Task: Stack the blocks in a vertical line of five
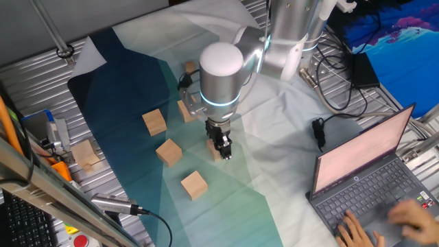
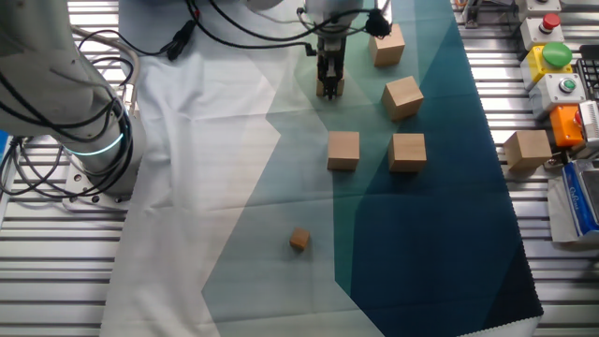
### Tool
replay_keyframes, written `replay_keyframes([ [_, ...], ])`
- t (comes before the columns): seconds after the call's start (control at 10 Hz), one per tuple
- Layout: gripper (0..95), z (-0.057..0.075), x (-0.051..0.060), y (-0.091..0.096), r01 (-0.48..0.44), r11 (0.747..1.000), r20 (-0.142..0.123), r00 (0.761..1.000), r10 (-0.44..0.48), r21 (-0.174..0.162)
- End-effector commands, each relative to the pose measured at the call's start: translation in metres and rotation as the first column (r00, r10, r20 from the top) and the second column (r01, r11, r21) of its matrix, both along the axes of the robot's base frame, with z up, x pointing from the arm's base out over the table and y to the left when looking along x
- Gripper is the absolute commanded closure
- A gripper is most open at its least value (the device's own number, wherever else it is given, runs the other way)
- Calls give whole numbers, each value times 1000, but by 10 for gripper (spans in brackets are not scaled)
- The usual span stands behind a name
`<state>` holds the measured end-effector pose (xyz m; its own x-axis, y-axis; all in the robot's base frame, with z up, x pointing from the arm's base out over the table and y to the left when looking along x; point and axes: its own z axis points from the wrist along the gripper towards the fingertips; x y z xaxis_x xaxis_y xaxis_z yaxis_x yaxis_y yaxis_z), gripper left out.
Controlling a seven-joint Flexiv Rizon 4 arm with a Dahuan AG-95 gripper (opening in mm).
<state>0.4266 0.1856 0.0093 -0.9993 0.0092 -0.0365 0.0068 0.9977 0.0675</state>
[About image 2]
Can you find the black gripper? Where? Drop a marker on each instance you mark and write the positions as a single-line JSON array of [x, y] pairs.
[[322, 56]]

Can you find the large wooden cube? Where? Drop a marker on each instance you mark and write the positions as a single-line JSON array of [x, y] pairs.
[[388, 49], [527, 150], [407, 153], [341, 89], [343, 150], [402, 99]]

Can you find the blue green white cloth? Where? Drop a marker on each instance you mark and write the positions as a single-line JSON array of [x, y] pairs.
[[210, 164]]

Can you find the small wooden cube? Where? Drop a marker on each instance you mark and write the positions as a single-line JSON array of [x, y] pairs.
[[299, 238]]

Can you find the grey box red button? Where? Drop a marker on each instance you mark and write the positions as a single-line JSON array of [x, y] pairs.
[[538, 35]]

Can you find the grey box green light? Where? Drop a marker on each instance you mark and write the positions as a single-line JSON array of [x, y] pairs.
[[552, 98]]

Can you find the yellow box green button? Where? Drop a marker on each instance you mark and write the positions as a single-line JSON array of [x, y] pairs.
[[557, 55]]

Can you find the orange box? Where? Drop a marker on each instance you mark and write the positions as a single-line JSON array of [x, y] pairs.
[[564, 126]]

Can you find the black keyboard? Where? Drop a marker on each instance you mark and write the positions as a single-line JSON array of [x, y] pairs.
[[590, 75]]

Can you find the grey finned device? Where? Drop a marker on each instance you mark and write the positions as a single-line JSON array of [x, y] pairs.
[[590, 121]]

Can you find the grey foil pouch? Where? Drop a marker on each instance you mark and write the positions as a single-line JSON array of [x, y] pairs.
[[557, 215]]

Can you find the blue box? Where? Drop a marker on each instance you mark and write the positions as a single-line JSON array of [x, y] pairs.
[[578, 201]]

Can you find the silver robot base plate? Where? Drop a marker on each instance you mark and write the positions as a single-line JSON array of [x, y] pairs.
[[79, 187]]

